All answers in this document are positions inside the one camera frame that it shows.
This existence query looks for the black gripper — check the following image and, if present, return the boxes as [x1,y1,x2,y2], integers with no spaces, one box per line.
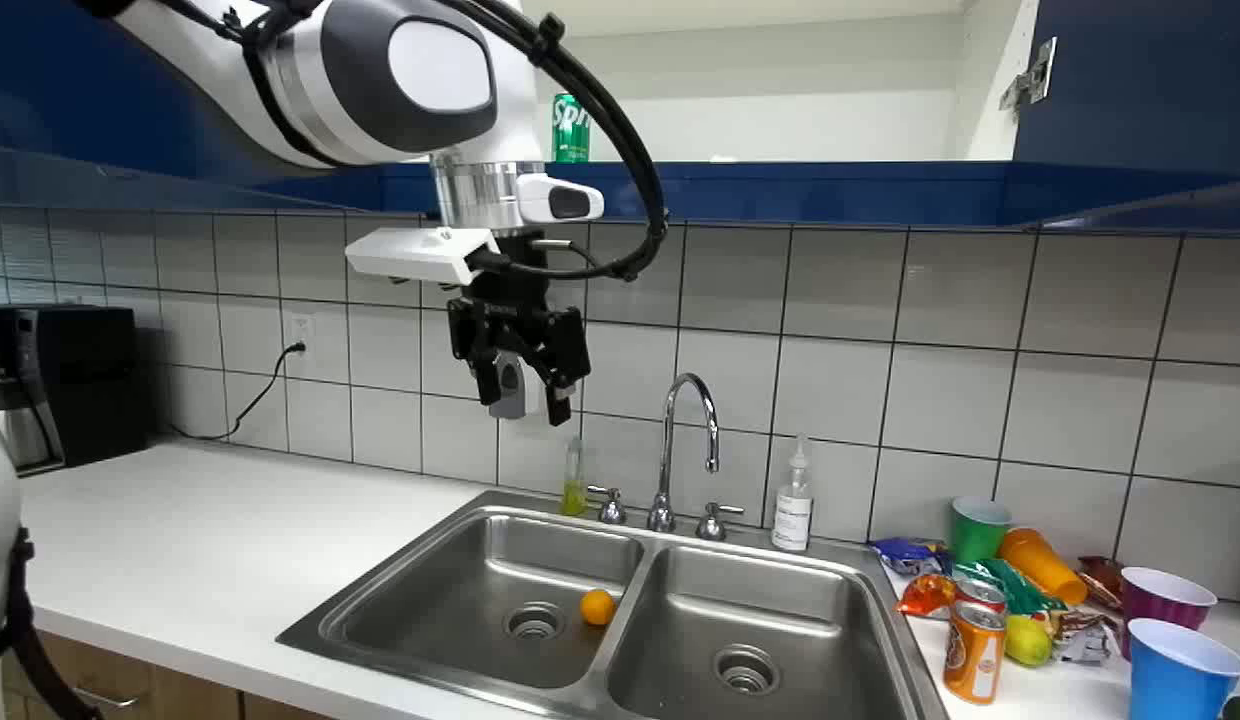
[444,235,596,433]

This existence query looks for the green sprite can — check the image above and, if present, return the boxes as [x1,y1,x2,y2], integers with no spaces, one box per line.
[553,91,596,168]

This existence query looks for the stainless steel double sink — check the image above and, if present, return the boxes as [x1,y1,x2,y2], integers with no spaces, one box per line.
[278,490,952,720]

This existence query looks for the orange soda can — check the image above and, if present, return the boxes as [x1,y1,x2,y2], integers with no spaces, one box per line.
[940,594,1011,708]

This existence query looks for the green dish soap bottle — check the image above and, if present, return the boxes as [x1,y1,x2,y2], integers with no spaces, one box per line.
[555,437,591,521]

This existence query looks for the chrome gooseneck faucet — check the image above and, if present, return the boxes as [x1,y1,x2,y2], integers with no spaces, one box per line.
[586,370,747,544]

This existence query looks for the small orange ball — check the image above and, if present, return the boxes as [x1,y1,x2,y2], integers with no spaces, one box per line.
[578,588,621,634]

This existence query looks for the white pump bottle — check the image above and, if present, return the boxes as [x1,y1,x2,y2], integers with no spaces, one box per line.
[770,437,819,555]

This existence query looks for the blue snack bag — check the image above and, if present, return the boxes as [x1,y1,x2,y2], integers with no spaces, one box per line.
[868,533,947,585]

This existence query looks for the orange snack bag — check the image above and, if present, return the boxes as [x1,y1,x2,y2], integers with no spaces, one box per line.
[897,567,959,621]

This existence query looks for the black coffee machine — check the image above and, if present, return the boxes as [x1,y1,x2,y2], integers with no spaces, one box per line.
[0,306,154,476]

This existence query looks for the wooden base cabinet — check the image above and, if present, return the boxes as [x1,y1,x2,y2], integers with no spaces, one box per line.
[0,628,332,720]

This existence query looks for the green plastic cup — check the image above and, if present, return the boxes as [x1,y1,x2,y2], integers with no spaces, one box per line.
[946,494,1016,567]

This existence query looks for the green snack bag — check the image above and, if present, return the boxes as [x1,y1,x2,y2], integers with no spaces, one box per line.
[952,555,1054,621]

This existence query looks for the orange plastic cup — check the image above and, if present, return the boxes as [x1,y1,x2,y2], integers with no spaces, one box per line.
[999,525,1091,614]

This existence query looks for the glossy blue cabinet door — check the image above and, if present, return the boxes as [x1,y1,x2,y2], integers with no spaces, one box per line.
[1011,0,1240,234]
[0,0,386,217]

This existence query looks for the yellow-green apple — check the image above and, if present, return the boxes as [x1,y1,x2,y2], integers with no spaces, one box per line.
[999,614,1059,673]

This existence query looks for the metal cabinet hinge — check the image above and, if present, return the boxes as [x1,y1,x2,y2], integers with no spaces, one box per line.
[996,32,1063,117]

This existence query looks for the silver foil wrapper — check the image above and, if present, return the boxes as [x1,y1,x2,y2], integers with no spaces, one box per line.
[1049,609,1122,669]

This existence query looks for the purple plastic cup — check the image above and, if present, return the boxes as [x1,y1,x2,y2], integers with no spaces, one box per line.
[1115,566,1222,661]

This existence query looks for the blue plastic cup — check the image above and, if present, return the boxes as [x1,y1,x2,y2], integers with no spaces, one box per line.
[1124,616,1240,720]

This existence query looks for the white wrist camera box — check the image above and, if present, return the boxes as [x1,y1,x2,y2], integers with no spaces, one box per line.
[339,224,501,288]

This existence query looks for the white wall outlet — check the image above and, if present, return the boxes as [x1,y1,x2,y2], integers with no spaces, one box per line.
[280,307,316,385]

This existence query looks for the black power cord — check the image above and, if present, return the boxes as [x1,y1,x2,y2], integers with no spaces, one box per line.
[166,339,311,444]

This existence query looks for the open white-interior wall cabinet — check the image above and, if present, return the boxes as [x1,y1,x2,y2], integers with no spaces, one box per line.
[263,0,1240,234]

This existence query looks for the metal drawer handle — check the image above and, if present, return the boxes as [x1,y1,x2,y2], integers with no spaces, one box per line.
[73,684,142,718]

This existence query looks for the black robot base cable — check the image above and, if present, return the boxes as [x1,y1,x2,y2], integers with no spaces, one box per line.
[0,528,109,720]

